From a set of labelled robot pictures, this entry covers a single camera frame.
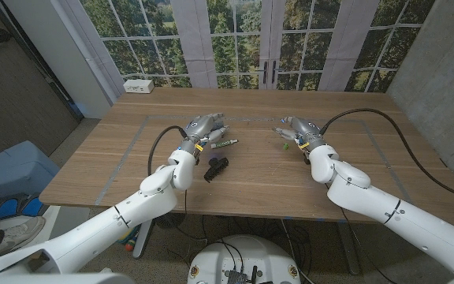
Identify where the black round floor base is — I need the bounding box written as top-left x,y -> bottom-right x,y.
154,212 -> 187,230

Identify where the black ridged plastic part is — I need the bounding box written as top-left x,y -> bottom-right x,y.
203,156 -> 230,184

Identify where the printed window forest backdrop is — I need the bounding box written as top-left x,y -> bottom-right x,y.
59,0 -> 437,94

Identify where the white power outlet box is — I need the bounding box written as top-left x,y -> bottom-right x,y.
123,79 -> 155,95

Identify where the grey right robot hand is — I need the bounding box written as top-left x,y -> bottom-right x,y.
273,116 -> 327,153

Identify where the white green marker body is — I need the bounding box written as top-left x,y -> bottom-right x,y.
210,138 -> 239,150

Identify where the white robot torso base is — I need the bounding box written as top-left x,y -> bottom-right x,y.
187,234 -> 302,284

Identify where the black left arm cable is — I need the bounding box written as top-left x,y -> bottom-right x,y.
147,125 -> 189,177

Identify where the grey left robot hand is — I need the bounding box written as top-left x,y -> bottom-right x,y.
177,113 -> 230,155

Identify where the blue plastic bin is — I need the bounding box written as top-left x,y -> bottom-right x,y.
0,140 -> 61,202

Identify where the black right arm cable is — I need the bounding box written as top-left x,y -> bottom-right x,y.
319,108 -> 454,204

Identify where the grey table leg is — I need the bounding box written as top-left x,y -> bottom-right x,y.
132,219 -> 157,260
336,222 -> 363,276

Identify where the grey sneaker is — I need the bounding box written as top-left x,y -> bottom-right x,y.
0,215 -> 47,262

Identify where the basket of colourful toys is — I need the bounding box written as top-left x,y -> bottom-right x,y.
118,226 -> 141,252

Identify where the blue foot pedal unit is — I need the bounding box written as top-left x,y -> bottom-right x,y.
0,194 -> 49,222

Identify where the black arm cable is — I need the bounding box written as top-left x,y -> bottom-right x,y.
147,125 -> 189,177
319,108 -> 454,204

